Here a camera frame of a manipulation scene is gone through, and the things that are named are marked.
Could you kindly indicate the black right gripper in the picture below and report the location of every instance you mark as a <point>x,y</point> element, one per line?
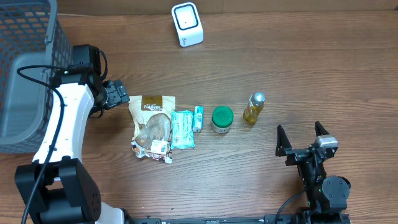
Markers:
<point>301,152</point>

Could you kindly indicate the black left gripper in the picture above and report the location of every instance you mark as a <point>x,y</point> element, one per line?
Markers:
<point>118,93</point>

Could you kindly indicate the brown snack packet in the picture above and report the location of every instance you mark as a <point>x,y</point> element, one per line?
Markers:
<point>152,126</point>

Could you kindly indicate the yellow liquid bottle silver cap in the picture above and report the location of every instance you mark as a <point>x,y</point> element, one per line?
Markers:
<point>254,107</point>

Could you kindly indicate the teal tissue pack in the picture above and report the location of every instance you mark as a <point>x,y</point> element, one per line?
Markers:
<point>182,134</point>

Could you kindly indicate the green lid white jar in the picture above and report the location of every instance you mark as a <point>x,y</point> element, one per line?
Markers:
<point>222,119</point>

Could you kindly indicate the small teal white box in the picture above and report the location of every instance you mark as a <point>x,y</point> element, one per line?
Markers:
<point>197,124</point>

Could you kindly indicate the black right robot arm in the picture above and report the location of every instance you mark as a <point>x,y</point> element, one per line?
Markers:
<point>326,194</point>

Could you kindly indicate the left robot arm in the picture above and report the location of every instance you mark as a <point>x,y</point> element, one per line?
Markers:
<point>56,187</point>

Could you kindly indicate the white barcode scanner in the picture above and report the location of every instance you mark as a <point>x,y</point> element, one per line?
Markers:
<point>187,24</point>

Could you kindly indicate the grey plastic shopping basket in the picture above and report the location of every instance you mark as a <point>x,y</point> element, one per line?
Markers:
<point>31,37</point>

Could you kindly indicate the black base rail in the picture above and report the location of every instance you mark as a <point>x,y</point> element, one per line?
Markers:
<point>267,219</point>

